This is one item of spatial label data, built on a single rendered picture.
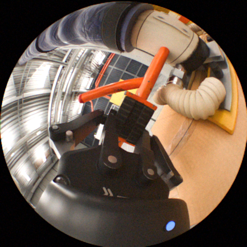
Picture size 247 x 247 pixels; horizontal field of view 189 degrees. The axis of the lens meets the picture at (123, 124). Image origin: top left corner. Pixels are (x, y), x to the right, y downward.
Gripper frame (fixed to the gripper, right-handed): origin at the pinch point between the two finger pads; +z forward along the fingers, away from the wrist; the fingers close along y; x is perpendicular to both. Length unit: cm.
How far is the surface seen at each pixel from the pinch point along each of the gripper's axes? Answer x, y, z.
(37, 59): 24, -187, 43
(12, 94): -107, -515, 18
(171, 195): -35, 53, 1
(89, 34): 16.2, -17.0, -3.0
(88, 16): 20.2, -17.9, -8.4
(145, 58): 62, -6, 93
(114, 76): 135, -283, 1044
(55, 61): 25, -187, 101
